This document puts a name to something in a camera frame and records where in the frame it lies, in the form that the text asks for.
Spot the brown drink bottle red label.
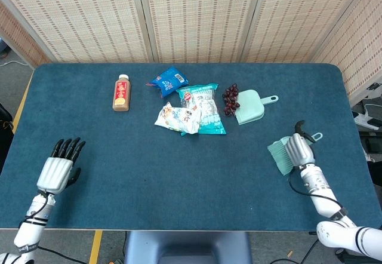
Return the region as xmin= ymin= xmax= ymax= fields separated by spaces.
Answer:
xmin=112 ymin=73 xmax=132 ymax=112

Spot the white snack bag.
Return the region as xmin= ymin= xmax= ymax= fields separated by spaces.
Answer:
xmin=154 ymin=102 xmax=202 ymax=137

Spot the teal snack bag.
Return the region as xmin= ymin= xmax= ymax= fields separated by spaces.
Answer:
xmin=175 ymin=82 xmax=227 ymax=136

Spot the mint green dustpan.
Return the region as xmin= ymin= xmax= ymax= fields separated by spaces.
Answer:
xmin=235 ymin=89 xmax=279 ymax=125

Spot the blue table mat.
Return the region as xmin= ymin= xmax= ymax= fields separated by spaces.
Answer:
xmin=0 ymin=63 xmax=378 ymax=232

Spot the white power strip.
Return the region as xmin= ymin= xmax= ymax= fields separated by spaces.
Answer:
xmin=352 ymin=110 xmax=382 ymax=131

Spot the bunch of dark red grapes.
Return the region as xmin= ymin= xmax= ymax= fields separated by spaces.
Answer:
xmin=221 ymin=83 xmax=241 ymax=117

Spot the black bag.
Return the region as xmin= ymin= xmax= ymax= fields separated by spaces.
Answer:
xmin=0 ymin=102 xmax=15 ymax=174

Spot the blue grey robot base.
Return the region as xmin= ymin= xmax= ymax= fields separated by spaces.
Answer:
xmin=124 ymin=231 xmax=253 ymax=264

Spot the woven folding screen panel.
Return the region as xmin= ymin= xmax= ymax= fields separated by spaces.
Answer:
xmin=137 ymin=0 xmax=265 ymax=64
xmin=0 ymin=1 xmax=51 ymax=67
xmin=241 ymin=0 xmax=375 ymax=64
xmin=0 ymin=0 xmax=152 ymax=64
xmin=310 ymin=0 xmax=382 ymax=106

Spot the white floor cable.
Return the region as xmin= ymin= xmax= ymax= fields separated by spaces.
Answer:
xmin=0 ymin=60 xmax=29 ymax=67

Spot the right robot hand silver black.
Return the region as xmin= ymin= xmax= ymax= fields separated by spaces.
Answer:
xmin=285 ymin=119 xmax=316 ymax=168

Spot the blue snack bag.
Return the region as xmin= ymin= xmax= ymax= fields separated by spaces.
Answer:
xmin=146 ymin=66 xmax=190 ymax=98

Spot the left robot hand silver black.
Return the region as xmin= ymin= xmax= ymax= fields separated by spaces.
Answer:
xmin=36 ymin=137 xmax=87 ymax=195

